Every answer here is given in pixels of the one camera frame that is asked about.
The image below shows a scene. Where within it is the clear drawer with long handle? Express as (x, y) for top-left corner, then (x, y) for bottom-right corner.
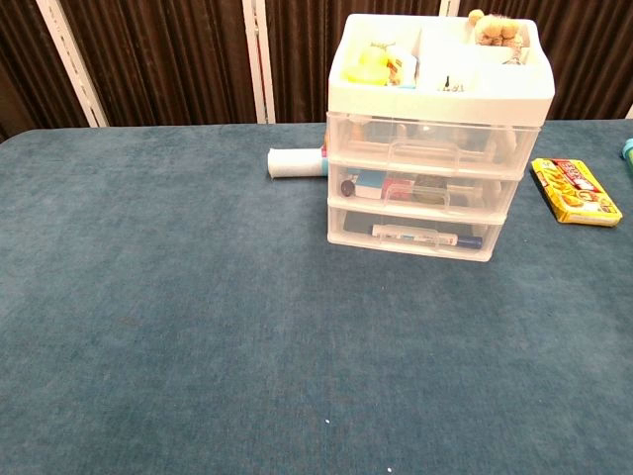
(326, 112), (539, 175)

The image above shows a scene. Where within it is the blue white small box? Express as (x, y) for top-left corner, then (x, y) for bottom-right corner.
(354, 169), (392, 200)

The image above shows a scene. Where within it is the clear drawer with small items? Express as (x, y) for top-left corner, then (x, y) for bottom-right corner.
(327, 162), (524, 219)

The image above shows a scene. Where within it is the clear plastic drawer organizer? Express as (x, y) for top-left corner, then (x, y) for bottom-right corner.
(325, 13), (556, 263)

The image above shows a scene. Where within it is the yellow snack box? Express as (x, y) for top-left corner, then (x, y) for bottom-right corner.
(530, 157), (624, 229)

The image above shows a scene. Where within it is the white paper roll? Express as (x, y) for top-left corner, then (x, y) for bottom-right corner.
(267, 145), (328, 180)

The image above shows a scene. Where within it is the pink red small item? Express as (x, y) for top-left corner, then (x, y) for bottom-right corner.
(383, 178), (415, 202)

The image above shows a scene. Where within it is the white blue marker pen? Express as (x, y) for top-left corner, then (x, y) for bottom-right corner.
(371, 224), (484, 248)

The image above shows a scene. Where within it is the blue velvet tablecloth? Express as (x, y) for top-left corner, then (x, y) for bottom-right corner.
(0, 118), (633, 475)

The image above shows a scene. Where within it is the yellow rubber duck toy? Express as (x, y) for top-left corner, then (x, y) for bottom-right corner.
(342, 45), (392, 86)

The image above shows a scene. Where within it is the dark brown curtain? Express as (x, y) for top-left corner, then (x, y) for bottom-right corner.
(0, 0), (633, 144)

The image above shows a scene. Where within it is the small silver metal trinket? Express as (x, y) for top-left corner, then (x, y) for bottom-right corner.
(502, 39), (527, 66)

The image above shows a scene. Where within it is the tan teddy bear plush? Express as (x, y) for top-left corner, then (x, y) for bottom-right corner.
(467, 8), (521, 48)

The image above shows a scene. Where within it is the white slotted wall post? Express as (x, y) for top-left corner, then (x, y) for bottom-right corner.
(240, 0), (277, 125)

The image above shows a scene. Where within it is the wide white wall post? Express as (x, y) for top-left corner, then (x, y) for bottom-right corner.
(35, 0), (110, 129)

